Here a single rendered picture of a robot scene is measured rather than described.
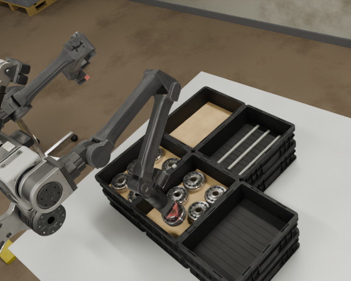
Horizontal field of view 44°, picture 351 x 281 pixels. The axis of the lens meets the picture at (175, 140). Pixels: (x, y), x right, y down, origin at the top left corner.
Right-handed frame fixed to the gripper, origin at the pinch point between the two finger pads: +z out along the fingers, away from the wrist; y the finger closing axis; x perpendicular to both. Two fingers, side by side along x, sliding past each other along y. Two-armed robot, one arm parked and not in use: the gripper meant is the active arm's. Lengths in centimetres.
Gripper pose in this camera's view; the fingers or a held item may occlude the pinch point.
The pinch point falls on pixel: (171, 210)
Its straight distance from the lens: 179.5
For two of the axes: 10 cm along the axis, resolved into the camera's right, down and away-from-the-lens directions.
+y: -6.5, -4.0, 6.5
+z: 4.5, 4.8, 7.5
